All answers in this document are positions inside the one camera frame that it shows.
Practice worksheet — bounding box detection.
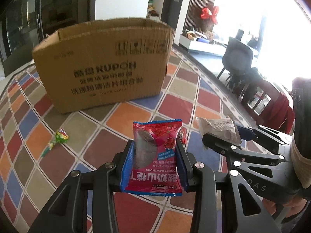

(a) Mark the chair with red cover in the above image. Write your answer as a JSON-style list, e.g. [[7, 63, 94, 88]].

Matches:
[[240, 78, 295, 134]]

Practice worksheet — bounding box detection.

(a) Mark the pale grey snack packet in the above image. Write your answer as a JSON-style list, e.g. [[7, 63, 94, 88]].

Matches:
[[196, 117, 242, 143]]

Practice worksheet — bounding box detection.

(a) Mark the red snack packet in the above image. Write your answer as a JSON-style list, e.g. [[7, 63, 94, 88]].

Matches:
[[121, 119, 187, 196]]

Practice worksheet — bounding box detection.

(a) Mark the red foil bow decoration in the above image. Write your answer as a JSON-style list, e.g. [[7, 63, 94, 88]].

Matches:
[[200, 5, 220, 25]]

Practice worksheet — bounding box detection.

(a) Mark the white table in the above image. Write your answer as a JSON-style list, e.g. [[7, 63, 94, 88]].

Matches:
[[178, 33, 231, 56]]

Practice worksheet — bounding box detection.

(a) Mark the colourful checkered tablecloth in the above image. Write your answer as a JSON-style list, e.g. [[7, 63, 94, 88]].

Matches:
[[0, 46, 295, 233]]

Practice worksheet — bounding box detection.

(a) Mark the dark office chair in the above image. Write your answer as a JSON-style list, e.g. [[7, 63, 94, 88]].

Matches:
[[217, 36, 254, 82]]

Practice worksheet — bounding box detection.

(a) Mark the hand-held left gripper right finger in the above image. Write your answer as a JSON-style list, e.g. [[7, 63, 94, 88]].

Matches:
[[175, 139, 275, 233]]

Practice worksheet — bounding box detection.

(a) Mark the person's right hand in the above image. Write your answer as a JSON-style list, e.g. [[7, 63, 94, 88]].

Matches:
[[274, 194, 308, 226]]

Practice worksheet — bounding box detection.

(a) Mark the brown cardboard box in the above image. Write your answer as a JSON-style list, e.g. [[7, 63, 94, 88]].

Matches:
[[32, 17, 176, 114]]

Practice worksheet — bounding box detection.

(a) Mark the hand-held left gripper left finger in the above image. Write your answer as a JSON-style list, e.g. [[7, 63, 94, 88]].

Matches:
[[28, 139, 135, 233]]

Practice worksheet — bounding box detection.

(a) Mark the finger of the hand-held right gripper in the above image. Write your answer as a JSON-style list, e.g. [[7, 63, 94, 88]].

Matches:
[[202, 132, 286, 162], [236, 125, 293, 154]]

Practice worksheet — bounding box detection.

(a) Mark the black glass door cabinet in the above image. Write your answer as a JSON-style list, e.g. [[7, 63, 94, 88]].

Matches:
[[0, 0, 98, 71]]

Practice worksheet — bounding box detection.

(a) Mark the green lollipop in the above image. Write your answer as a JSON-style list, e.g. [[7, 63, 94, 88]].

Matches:
[[41, 128, 70, 158]]

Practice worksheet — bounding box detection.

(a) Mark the dark door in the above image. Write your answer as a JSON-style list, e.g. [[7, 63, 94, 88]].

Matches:
[[165, 0, 189, 48]]

